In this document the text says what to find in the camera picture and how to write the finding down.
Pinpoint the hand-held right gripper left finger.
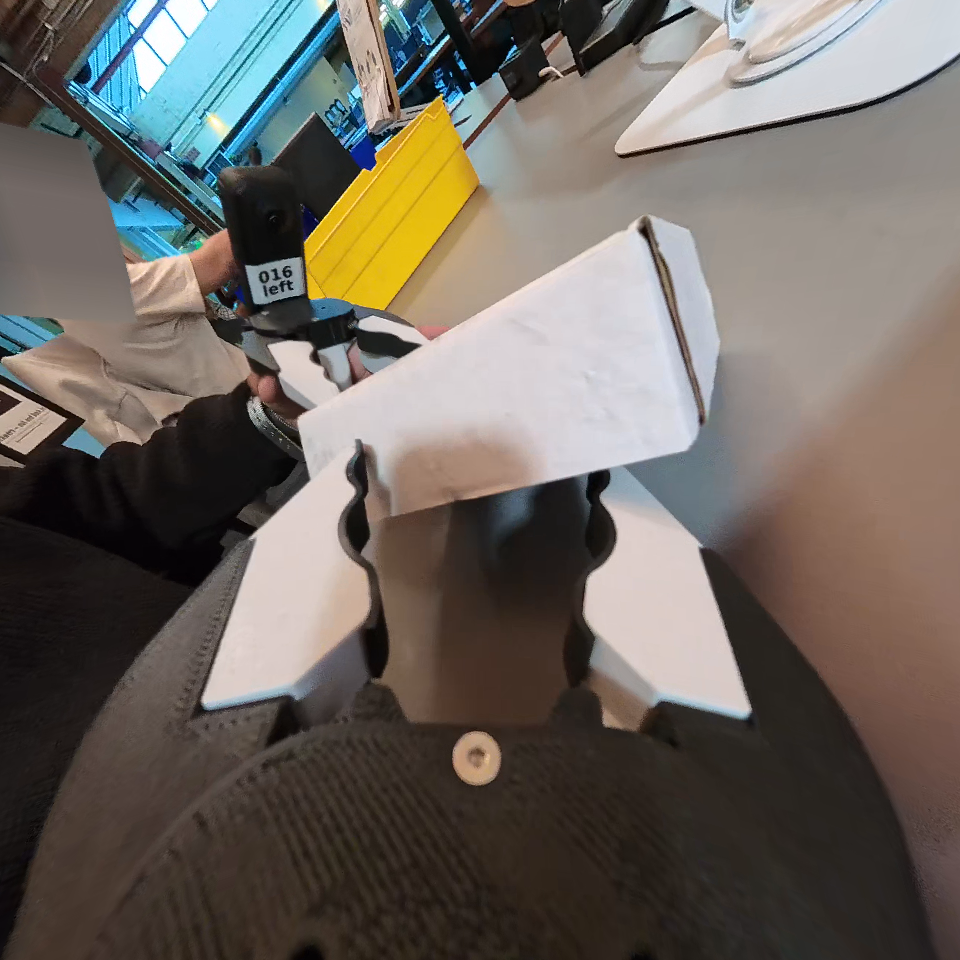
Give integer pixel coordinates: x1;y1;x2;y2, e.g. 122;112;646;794
201;439;391;725

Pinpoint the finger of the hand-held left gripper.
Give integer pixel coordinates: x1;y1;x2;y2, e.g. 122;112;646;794
348;313;436;376
264;339;355;414

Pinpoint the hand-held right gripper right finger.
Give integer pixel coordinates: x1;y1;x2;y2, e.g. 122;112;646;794
564;466;755;735

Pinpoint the yellow storage bin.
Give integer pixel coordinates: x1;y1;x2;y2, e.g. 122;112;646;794
303;96;481;312

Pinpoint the white cardboard box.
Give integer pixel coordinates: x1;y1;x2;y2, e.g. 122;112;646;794
297;213;723;520

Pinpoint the person's left forearm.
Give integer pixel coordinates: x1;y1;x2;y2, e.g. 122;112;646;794
0;382;301;586

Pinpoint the person's left hand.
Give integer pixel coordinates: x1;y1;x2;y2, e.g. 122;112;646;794
246;373;301;421

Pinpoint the black cabinet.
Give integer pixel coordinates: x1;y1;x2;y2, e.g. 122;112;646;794
271;112;363;222

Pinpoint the black framed sign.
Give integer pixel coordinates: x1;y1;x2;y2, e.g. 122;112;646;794
0;377;85;468

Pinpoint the black battery charger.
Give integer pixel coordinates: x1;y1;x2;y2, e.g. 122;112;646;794
498;36;558;102

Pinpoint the black cube device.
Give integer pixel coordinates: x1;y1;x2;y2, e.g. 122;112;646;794
561;0;670;76

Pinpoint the white document stand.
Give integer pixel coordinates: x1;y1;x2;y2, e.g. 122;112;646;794
615;0;960;159

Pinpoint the silver wrist bracelet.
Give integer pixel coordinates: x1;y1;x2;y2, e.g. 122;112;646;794
247;396;307;462

